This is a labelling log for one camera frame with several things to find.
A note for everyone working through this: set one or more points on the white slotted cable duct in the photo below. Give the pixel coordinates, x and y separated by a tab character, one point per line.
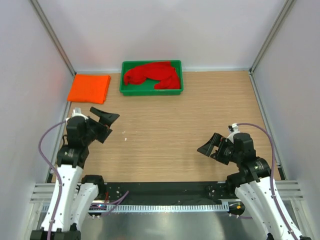
171	208

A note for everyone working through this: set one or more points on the left aluminium frame post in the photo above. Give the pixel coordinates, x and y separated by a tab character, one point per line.
52	35

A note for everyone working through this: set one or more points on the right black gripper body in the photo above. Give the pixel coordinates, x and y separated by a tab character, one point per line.
230	153

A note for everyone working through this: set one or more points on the green plastic tray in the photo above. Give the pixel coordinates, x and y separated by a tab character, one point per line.
147	88

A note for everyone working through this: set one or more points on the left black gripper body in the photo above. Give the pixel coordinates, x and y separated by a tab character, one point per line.
92	128

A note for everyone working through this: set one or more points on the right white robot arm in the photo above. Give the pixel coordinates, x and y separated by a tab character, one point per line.
253	185

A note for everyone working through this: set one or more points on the aluminium front rail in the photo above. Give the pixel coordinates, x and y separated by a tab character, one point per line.
287	189

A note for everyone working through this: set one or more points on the aluminium frame post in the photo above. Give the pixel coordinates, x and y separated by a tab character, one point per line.
280	19
52	35

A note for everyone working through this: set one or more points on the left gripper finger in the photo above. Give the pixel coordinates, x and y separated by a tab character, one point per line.
99	113
107	119

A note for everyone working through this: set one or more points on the folded orange t shirt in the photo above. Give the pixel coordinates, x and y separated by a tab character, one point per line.
88	88

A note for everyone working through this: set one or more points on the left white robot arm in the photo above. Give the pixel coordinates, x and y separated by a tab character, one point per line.
74	193

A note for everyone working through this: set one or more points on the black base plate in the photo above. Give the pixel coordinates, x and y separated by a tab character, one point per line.
167	193

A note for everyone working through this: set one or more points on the right aluminium frame post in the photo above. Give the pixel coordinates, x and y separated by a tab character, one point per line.
280	19

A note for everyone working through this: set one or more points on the red t shirt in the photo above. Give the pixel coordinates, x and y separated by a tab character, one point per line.
161	71

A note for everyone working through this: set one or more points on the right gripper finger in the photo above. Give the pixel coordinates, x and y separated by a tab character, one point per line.
207	148
218	142

